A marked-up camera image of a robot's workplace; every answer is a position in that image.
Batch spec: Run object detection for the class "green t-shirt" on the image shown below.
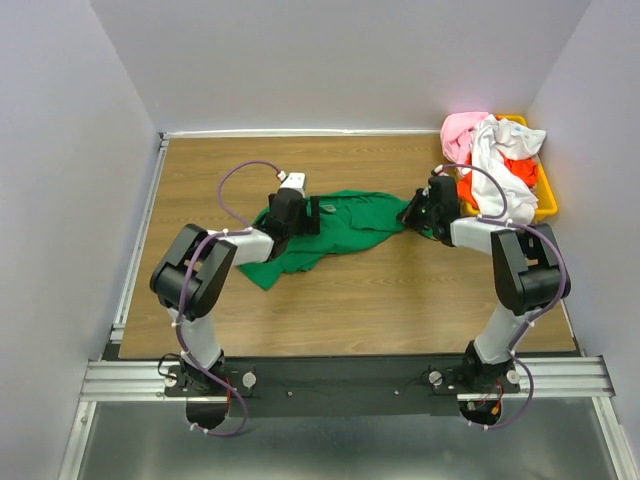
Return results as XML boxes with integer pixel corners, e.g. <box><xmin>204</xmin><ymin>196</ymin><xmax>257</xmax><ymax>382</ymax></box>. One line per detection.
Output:
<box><xmin>238</xmin><ymin>190</ymin><xmax>409</xmax><ymax>290</ymax></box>

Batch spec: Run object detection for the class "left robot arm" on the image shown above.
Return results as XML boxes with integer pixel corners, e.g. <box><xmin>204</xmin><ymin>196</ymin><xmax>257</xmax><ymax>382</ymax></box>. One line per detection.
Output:
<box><xmin>150</xmin><ymin>188</ymin><xmax>321</xmax><ymax>395</ymax></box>

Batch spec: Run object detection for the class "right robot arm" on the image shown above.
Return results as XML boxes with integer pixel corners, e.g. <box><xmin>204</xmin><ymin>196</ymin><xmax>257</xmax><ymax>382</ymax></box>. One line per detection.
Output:
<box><xmin>397</xmin><ymin>175</ymin><xmax>571</xmax><ymax>393</ymax></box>

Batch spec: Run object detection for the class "pink t-shirt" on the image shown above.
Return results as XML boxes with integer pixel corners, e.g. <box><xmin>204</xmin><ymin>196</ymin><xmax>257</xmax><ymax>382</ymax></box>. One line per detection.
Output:
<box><xmin>440</xmin><ymin>111</ymin><xmax>489</xmax><ymax>165</ymax></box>

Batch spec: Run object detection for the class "white t-shirt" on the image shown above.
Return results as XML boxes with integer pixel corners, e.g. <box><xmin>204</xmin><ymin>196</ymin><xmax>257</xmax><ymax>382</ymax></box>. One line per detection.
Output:
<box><xmin>471</xmin><ymin>114</ymin><xmax>546</xmax><ymax>224</ymax></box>

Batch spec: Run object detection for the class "orange t-shirt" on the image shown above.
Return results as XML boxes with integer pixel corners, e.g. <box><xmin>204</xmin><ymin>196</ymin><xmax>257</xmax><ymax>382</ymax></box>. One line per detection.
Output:
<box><xmin>457</xmin><ymin>154</ymin><xmax>538</xmax><ymax>208</ymax></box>

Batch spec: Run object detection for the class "yellow plastic bin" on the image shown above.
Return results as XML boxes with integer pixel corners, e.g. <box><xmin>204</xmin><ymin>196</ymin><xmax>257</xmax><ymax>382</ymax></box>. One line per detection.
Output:
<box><xmin>460</xmin><ymin>115</ymin><xmax>558</xmax><ymax>223</ymax></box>

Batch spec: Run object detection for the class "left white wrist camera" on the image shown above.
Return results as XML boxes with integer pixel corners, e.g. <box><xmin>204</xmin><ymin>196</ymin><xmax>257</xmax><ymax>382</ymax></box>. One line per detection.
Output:
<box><xmin>276</xmin><ymin>170</ymin><xmax>307</xmax><ymax>198</ymax></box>

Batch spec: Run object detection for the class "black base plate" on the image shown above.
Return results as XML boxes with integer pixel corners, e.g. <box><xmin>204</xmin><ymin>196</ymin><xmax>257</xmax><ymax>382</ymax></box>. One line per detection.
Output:
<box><xmin>157</xmin><ymin>354</ymin><xmax>521</xmax><ymax>431</ymax></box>

